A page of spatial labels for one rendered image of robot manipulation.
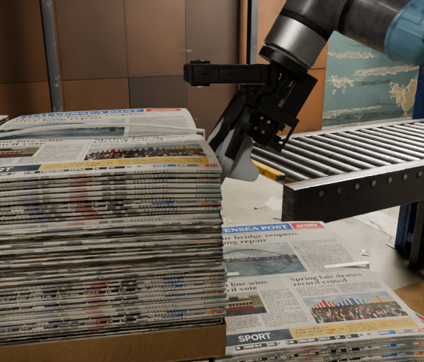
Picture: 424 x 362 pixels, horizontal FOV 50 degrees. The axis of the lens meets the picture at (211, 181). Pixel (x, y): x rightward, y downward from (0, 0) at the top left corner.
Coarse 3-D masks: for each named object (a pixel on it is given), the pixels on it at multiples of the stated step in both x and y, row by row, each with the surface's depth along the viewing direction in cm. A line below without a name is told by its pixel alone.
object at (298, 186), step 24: (384, 168) 136; (408, 168) 136; (288, 192) 120; (312, 192) 121; (336, 192) 125; (360, 192) 129; (384, 192) 134; (408, 192) 139; (288, 216) 121; (312, 216) 123; (336, 216) 128
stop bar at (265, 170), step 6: (258, 162) 134; (258, 168) 130; (264, 168) 129; (270, 168) 129; (264, 174) 128; (270, 174) 125; (276, 174) 124; (282, 174) 124; (276, 180) 123; (282, 180) 124
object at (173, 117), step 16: (64, 112) 76; (80, 112) 76; (96, 112) 75; (112, 112) 75; (128, 112) 74; (144, 112) 74; (160, 112) 74; (176, 112) 74; (0, 128) 64; (16, 128) 64; (32, 128) 64; (80, 128) 64; (96, 128) 64; (112, 128) 64; (128, 128) 64; (144, 128) 64
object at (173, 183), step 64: (0, 192) 42; (64, 192) 43; (128, 192) 44; (192, 192) 46; (0, 256) 43; (64, 256) 44; (128, 256) 46; (192, 256) 47; (0, 320) 46; (64, 320) 47; (128, 320) 48; (192, 320) 50
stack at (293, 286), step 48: (240, 240) 82; (288, 240) 82; (336, 240) 82; (240, 288) 67; (288, 288) 67; (336, 288) 67; (384, 288) 67; (240, 336) 56; (288, 336) 56; (336, 336) 56; (384, 336) 56
